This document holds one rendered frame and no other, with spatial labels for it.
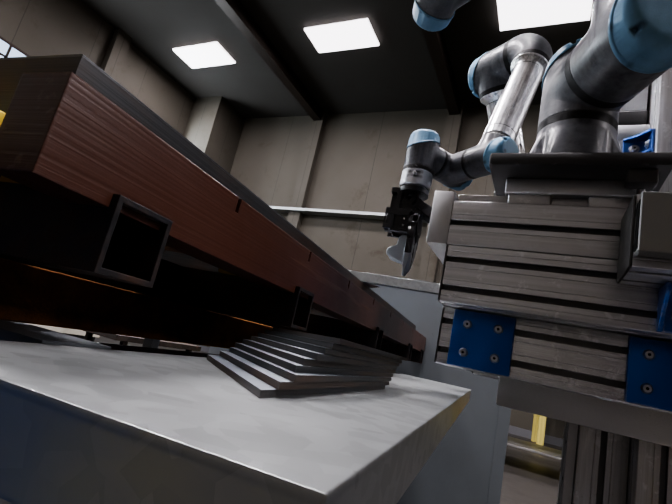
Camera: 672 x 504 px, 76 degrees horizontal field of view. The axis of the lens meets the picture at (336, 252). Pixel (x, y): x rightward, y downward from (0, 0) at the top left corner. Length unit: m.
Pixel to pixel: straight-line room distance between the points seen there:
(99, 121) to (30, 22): 9.71
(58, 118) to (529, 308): 0.58
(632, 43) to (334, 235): 8.77
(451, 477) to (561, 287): 1.23
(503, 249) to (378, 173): 8.84
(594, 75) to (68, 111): 0.65
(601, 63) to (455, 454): 1.40
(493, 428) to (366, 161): 8.37
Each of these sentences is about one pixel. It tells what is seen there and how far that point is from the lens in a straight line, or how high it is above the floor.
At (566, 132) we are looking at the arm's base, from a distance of 0.76.
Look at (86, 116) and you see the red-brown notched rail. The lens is 0.30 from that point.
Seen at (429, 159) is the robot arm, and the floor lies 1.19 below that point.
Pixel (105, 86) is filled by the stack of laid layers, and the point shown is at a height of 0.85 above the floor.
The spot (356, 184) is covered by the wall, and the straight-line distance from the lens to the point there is 9.57.
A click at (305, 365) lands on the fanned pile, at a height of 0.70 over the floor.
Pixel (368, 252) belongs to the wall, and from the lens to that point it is 8.88.
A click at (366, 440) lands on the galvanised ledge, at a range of 0.19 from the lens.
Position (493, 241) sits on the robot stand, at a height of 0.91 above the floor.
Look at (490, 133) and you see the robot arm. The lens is 1.10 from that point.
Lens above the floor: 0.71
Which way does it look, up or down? 12 degrees up
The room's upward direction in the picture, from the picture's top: 13 degrees clockwise
